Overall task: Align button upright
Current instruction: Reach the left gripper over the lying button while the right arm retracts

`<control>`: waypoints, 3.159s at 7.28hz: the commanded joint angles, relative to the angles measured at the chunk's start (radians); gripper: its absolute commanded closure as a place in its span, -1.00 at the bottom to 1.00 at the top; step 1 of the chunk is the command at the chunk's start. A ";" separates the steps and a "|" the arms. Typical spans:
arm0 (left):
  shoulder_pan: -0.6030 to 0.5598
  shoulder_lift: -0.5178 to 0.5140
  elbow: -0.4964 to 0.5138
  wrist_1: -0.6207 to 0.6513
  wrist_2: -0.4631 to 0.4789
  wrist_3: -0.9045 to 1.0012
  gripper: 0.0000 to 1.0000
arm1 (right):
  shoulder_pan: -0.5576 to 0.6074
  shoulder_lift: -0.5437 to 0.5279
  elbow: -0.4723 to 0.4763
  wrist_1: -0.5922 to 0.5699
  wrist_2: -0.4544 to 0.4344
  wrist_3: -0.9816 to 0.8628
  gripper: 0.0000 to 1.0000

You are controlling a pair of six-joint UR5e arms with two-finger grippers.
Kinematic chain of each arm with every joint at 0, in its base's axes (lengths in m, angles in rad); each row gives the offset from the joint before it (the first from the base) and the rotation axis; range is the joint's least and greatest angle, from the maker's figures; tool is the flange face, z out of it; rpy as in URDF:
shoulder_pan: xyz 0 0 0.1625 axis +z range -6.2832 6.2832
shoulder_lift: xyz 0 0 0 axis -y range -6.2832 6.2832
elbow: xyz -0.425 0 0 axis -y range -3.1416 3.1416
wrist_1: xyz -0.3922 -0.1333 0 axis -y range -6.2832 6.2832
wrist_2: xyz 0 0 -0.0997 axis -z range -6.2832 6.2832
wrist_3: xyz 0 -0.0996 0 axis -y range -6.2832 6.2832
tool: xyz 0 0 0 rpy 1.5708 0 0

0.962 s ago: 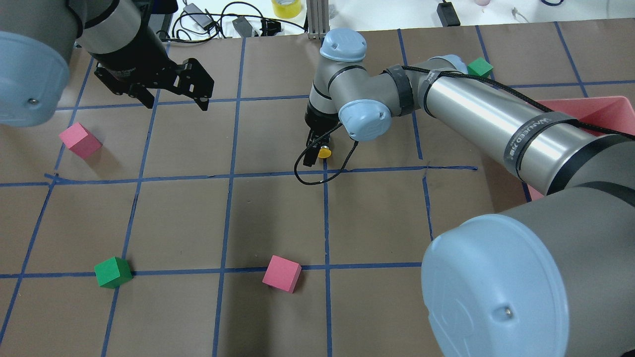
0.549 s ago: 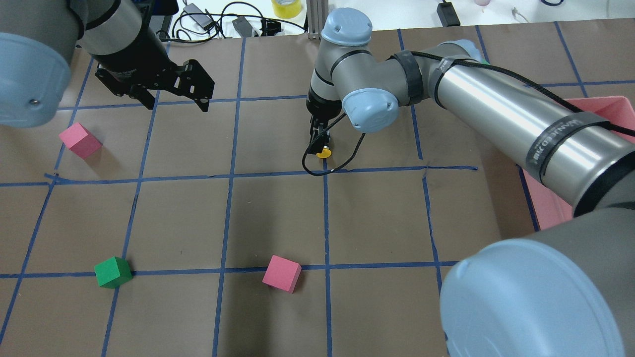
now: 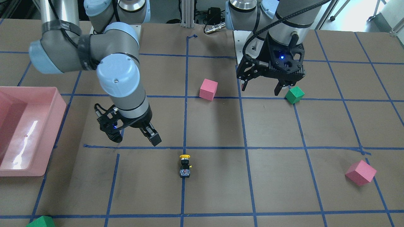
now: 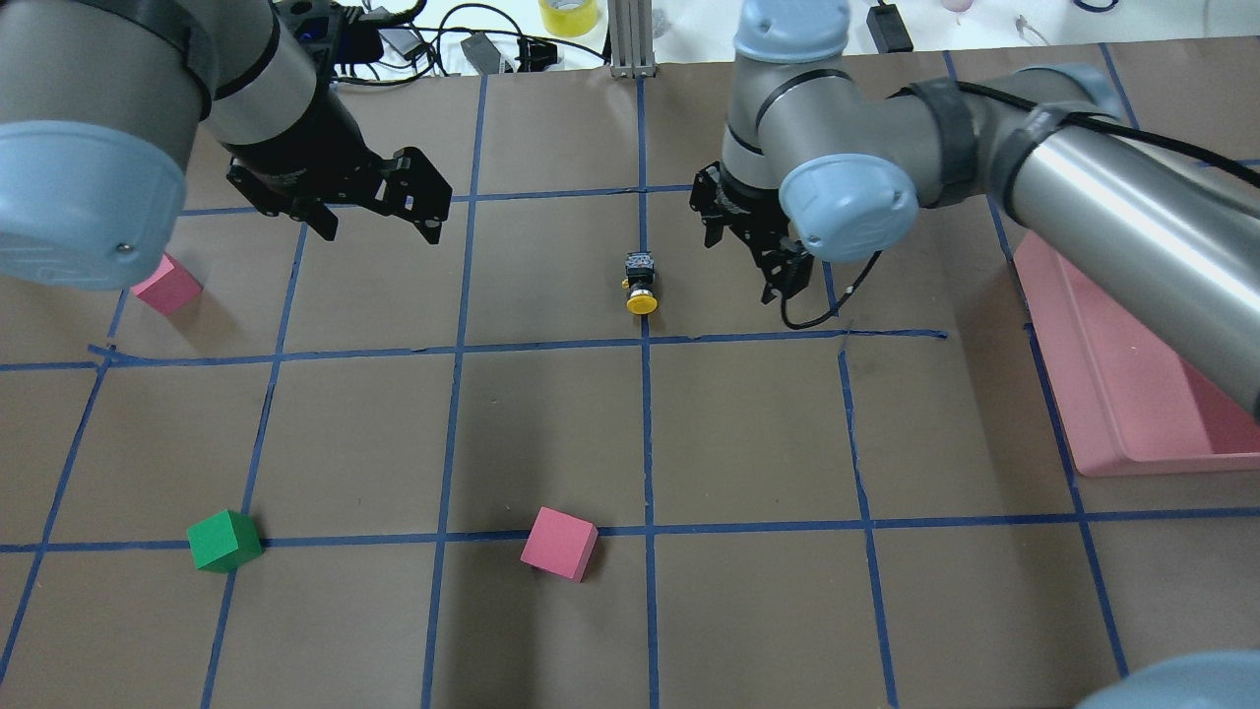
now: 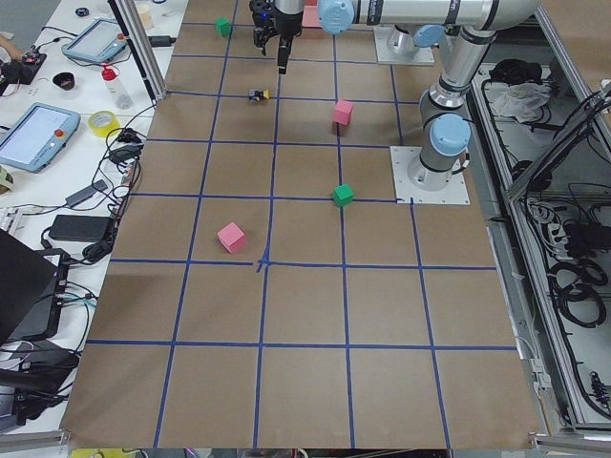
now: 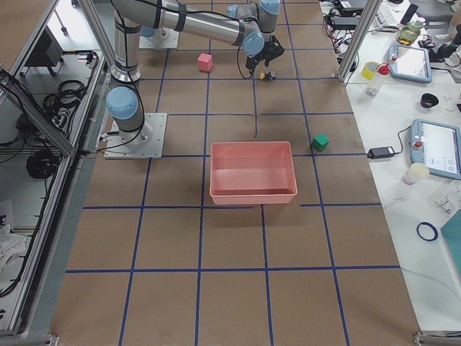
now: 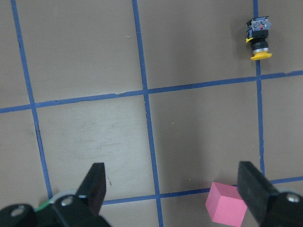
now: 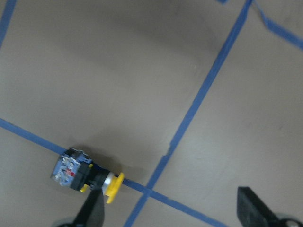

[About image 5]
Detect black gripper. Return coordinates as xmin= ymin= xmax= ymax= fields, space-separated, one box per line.
xmin=273 ymin=0 xmax=305 ymax=75
xmin=248 ymin=0 xmax=275 ymax=56

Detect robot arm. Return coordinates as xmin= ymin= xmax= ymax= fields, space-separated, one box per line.
xmin=317 ymin=0 xmax=540 ymax=191
xmin=248 ymin=1 xmax=445 ymax=68

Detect pink plastic bin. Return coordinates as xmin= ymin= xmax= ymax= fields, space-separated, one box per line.
xmin=302 ymin=5 xmax=321 ymax=29

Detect green cube by bin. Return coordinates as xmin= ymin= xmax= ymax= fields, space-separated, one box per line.
xmin=214 ymin=17 xmax=232 ymax=37

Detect pink cube near base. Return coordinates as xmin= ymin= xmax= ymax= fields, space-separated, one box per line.
xmin=332 ymin=99 xmax=354 ymax=126

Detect red cap squeeze bottle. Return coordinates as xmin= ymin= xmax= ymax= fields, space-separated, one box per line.
xmin=101 ymin=65 xmax=133 ymax=110

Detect upper teach pendant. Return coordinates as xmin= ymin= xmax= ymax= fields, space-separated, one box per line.
xmin=61 ymin=18 xmax=127 ymax=64

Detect teach pendant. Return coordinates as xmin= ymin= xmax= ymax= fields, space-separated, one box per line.
xmin=1 ymin=103 xmax=81 ymax=173
xmin=61 ymin=18 xmax=127 ymax=64

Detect green cube near base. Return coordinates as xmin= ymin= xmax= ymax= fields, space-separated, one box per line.
xmin=332 ymin=183 xmax=354 ymax=208

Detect yellow tape roll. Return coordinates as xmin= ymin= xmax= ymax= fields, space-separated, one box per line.
xmin=87 ymin=110 xmax=120 ymax=137

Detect pink cube far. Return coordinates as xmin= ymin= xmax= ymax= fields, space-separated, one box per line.
xmin=217 ymin=222 xmax=247 ymax=254

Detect black bowl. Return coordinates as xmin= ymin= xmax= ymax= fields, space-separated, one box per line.
xmin=53 ymin=72 xmax=75 ymax=91

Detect white cloth pile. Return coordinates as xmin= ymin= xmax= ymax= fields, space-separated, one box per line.
xmin=491 ymin=83 xmax=552 ymax=122

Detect lower teach pendant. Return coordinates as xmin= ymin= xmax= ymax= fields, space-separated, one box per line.
xmin=1 ymin=103 xmax=81 ymax=173

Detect black power adapter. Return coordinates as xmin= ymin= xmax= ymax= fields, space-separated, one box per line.
xmin=49 ymin=215 xmax=112 ymax=242

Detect black laptop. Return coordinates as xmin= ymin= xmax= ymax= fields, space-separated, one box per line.
xmin=1 ymin=231 xmax=69 ymax=344

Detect aluminium frame post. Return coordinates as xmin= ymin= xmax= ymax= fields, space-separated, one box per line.
xmin=107 ymin=0 xmax=167 ymax=104

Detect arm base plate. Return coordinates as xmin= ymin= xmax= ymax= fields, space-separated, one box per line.
xmin=374 ymin=24 xmax=443 ymax=66
xmin=390 ymin=146 xmax=470 ymax=205

